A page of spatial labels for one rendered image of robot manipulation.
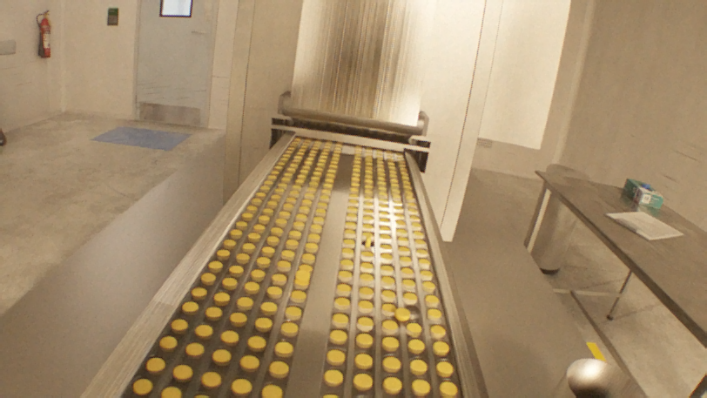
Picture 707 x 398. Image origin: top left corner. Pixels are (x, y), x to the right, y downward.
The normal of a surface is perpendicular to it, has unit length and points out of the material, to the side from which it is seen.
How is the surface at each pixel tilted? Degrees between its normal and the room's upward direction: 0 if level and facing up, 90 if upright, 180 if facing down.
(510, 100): 90
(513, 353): 0
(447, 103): 90
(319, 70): 90
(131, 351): 0
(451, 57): 90
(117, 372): 0
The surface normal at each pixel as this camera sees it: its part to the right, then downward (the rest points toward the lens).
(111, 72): -0.07, 0.36
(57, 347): 0.13, -0.92
